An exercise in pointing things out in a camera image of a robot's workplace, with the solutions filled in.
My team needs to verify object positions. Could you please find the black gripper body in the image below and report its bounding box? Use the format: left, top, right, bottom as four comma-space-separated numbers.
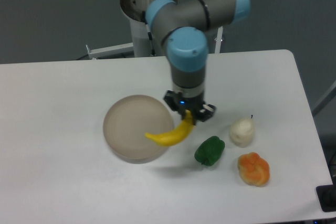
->
163, 90, 217, 122

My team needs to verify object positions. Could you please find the yellow toy banana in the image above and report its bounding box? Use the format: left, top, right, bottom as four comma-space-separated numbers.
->
144, 110, 194, 146

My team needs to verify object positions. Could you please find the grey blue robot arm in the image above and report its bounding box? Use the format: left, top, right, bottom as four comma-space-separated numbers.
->
125, 0, 251, 124

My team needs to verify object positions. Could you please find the beige round plate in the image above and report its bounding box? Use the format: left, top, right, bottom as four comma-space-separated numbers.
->
103, 94, 174, 164

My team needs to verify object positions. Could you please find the green toy bell pepper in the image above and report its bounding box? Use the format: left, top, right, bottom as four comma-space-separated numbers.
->
194, 136, 225, 166

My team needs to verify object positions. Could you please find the white toy garlic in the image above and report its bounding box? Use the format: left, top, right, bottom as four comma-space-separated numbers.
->
229, 115, 255, 147

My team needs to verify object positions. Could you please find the orange toy bread knot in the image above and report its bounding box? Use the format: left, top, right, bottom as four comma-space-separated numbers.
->
237, 152, 270, 187

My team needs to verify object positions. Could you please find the black device at table edge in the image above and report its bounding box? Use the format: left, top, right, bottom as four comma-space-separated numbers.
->
316, 185, 335, 212

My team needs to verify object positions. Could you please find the white metal bracket right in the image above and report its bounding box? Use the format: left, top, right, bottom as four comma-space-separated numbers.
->
214, 26, 224, 54

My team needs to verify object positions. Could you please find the white metal bracket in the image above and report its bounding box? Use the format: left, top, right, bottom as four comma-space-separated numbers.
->
214, 26, 224, 54
86, 42, 134, 59

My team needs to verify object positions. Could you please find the white metal bracket left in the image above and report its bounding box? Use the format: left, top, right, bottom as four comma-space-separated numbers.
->
86, 42, 134, 59

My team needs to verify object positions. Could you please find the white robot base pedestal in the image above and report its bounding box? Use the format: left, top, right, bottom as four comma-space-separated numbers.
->
120, 0, 177, 57

